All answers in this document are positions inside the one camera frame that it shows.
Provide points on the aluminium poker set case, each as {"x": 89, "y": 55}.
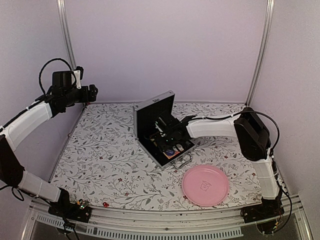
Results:
{"x": 144, "y": 116}

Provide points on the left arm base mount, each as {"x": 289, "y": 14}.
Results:
{"x": 78, "y": 211}

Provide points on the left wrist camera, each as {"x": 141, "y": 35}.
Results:
{"x": 77, "y": 76}

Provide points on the left aluminium frame post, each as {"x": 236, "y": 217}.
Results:
{"x": 62, "y": 13}

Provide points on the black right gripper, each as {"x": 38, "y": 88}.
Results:
{"x": 163, "y": 145}

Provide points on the front aluminium rail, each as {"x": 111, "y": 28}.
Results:
{"x": 210, "y": 224}

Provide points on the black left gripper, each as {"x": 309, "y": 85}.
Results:
{"x": 86, "y": 98}

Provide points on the aluminium frame post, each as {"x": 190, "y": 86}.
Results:
{"x": 62, "y": 13}
{"x": 268, "y": 18}

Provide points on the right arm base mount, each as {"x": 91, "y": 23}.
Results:
{"x": 261, "y": 212}

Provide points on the blue round blind button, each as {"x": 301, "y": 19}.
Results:
{"x": 169, "y": 153}

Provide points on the pink plastic plate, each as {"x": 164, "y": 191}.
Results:
{"x": 205, "y": 185}

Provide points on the right aluminium frame post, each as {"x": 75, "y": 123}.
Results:
{"x": 268, "y": 18}

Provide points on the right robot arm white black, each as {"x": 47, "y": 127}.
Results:
{"x": 254, "y": 141}

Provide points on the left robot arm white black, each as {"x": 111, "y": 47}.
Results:
{"x": 66, "y": 91}

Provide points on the red die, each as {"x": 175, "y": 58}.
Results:
{"x": 106, "y": 204}

